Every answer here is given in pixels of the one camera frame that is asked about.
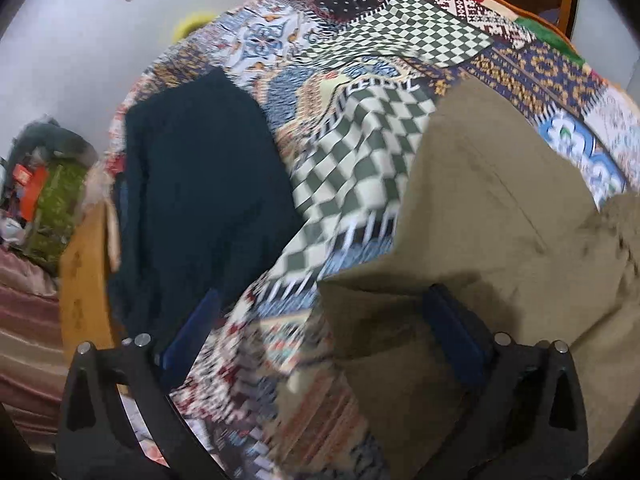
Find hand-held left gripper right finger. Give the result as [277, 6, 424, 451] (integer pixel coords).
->
[422, 284, 591, 480]

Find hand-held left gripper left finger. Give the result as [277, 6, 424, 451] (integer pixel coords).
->
[55, 287, 227, 480]

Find khaki pants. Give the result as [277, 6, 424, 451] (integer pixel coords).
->
[275, 77, 640, 480]

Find dark navy pants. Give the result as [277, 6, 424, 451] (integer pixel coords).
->
[107, 67, 306, 358]

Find wooden lap desk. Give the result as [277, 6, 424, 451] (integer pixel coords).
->
[59, 200, 127, 397]

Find striped pink curtain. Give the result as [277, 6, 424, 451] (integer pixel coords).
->
[0, 247, 68, 436]

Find green bag with clutter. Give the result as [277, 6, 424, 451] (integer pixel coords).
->
[22, 160, 92, 276]

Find orange box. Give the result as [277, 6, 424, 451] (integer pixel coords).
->
[17, 164, 49, 221]

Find patchwork printed blanket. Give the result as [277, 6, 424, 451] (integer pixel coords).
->
[100, 0, 640, 480]

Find grey plush pillow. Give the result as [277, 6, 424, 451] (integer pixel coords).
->
[15, 120, 99, 167]

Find yellow foam ring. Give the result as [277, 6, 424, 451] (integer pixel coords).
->
[172, 11, 216, 44]

